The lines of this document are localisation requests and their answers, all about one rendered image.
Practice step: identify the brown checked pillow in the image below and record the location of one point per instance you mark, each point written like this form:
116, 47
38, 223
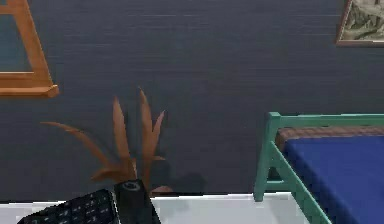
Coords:
320, 132

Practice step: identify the brown leafed house plant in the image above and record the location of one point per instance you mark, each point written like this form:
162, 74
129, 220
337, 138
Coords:
121, 140

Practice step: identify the brown framed landscape picture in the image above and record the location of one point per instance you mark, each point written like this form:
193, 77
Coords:
363, 23

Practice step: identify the orange wooden framed window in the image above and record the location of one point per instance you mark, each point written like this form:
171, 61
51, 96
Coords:
39, 71

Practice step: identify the black keyboard with pale keys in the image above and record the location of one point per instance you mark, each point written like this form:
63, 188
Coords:
83, 208

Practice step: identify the green framed bed blue mattress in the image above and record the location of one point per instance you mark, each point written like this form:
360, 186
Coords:
340, 173

